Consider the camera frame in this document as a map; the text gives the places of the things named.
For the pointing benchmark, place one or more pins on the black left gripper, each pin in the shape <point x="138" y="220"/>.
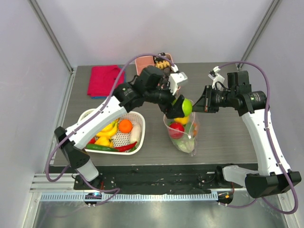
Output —
<point x="175" y="111"/>

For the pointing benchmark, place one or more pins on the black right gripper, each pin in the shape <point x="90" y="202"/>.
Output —
<point x="208" y="99"/>

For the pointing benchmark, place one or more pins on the green toy apple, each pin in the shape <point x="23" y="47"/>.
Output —
<point x="187" y="107"/>

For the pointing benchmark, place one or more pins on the red toy apple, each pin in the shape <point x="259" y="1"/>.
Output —
<point x="176" y="130"/>

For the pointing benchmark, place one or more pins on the clear zip top bag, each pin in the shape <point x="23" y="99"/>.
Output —
<point x="192" y="119"/>

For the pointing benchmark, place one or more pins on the green toy lettuce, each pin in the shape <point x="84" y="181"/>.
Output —
<point x="187" y="143"/>

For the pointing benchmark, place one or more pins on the red toy chili pepper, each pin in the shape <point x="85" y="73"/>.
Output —
<point x="126" y="147"/>

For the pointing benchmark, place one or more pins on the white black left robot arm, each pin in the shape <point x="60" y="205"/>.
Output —
<point x="127" y="96"/>

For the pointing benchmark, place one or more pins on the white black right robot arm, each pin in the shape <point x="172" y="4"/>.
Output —
<point x="273" y="169"/>

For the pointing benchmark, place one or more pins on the dark brown sock roll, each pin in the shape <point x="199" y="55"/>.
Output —
<point x="167" y="70"/>

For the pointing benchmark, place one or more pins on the white toy radish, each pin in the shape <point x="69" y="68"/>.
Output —
<point x="135" y="134"/>

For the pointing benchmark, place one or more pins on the yellow black sock roll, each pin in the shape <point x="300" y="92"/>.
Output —
<point x="162" y="64"/>

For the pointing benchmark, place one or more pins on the small orange toy fruit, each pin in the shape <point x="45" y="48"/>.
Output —
<point x="125" y="126"/>

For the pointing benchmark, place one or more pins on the white perforated plastic basket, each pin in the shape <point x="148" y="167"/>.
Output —
<point x="121" y="139"/>

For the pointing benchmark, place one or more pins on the pink divided organizer tray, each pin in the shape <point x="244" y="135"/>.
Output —
<point x="145" y="61"/>

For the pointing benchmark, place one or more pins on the yellow toy banana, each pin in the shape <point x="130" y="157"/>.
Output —
<point x="109" y="130"/>

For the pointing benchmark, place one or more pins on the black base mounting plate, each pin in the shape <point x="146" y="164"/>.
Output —
<point x="161" y="179"/>

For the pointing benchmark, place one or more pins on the yellow toy bell pepper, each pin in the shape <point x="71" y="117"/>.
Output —
<point x="104" y="141"/>

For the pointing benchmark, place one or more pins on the magenta folded cloth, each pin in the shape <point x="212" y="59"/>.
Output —
<point x="101" y="80"/>

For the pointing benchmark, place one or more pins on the red toy tomato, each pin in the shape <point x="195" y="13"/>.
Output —
<point x="92" y="141"/>

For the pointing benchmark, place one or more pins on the green toy cucumber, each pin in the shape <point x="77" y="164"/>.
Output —
<point x="100" y="148"/>

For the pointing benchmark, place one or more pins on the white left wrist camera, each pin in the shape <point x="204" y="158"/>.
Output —
<point x="176" y="79"/>

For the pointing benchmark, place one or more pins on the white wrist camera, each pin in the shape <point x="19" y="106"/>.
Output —
<point x="217" y="78"/>
<point x="176" y="79"/>

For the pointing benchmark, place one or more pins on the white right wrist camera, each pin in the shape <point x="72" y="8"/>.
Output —
<point x="217" y="78"/>

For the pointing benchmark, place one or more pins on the perforated metal cable tray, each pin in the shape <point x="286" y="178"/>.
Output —
<point x="92" y="196"/>

